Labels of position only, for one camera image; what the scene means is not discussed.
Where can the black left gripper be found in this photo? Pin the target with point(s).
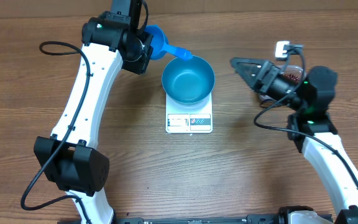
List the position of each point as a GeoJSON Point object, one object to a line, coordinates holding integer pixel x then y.
{"type": "Point", "coordinates": [140, 68]}

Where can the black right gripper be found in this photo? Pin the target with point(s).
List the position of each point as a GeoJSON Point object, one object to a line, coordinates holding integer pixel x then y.
{"type": "Point", "coordinates": [263, 71]}

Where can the blue plastic scoop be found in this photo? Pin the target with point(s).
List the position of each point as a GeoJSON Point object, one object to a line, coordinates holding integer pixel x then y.
{"type": "Point", "coordinates": [161, 46]}

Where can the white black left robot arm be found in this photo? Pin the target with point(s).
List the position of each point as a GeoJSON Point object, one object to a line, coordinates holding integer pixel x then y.
{"type": "Point", "coordinates": [114, 41]}

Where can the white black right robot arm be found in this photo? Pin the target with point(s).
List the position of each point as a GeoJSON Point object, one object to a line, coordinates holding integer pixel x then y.
{"type": "Point", "coordinates": [310, 126]}

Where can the teal plastic bowl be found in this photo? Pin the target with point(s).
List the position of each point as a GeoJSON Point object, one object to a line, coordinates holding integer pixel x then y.
{"type": "Point", "coordinates": [188, 81]}

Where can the white digital kitchen scale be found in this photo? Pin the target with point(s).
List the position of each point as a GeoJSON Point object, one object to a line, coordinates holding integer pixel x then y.
{"type": "Point", "coordinates": [189, 119]}

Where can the red adzuki beans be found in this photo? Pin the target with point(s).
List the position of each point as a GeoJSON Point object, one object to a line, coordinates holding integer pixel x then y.
{"type": "Point", "coordinates": [293, 77]}

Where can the clear plastic food container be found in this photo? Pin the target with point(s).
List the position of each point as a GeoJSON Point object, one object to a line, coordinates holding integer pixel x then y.
{"type": "Point", "coordinates": [293, 73]}

